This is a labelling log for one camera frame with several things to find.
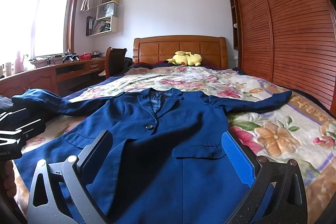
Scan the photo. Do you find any white wall shelf unit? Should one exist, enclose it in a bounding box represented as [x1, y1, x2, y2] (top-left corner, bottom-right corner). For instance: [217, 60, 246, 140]
[86, 0, 119, 36]

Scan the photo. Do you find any white mug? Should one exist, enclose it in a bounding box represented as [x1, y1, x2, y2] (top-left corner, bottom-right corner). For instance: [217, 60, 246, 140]
[5, 62, 12, 77]

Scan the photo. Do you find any yellow Pikachu plush toy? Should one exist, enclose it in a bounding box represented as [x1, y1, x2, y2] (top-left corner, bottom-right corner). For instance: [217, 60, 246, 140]
[164, 51, 202, 67]

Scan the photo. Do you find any person's left hand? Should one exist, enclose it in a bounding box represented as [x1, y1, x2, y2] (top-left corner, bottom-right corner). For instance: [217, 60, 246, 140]
[3, 161, 17, 198]

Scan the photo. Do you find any wooden louvered wardrobe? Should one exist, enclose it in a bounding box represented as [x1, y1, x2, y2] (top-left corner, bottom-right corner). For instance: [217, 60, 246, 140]
[230, 0, 335, 113]

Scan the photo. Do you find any navy blue blazer jacket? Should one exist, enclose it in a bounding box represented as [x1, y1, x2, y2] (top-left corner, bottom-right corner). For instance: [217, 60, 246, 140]
[12, 89, 291, 223]

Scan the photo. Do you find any window with wooden frame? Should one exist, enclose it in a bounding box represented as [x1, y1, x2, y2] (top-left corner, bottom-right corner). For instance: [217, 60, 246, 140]
[1, 0, 77, 64]

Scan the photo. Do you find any wooden bed headboard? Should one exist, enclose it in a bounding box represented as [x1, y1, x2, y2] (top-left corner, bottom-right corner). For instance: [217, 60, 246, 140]
[133, 35, 228, 69]

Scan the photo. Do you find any red basket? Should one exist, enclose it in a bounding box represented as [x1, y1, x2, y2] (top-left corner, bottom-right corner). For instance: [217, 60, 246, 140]
[79, 53, 92, 61]

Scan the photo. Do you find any black gadget on desk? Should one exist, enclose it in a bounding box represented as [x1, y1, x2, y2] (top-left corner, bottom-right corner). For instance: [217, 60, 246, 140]
[62, 49, 80, 63]

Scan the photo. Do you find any wooden desk chair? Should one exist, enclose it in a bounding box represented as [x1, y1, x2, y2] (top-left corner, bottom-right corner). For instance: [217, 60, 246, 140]
[98, 47, 127, 78]

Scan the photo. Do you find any pink thermos jug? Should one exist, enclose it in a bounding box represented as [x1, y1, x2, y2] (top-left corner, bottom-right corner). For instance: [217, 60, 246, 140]
[14, 51, 25, 74]

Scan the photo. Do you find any long wooden desk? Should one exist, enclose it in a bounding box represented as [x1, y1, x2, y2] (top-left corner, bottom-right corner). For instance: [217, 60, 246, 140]
[1, 59, 105, 98]

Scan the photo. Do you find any floral quilt bedspread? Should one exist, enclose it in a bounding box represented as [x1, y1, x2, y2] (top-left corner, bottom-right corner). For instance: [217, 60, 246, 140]
[12, 65, 336, 224]

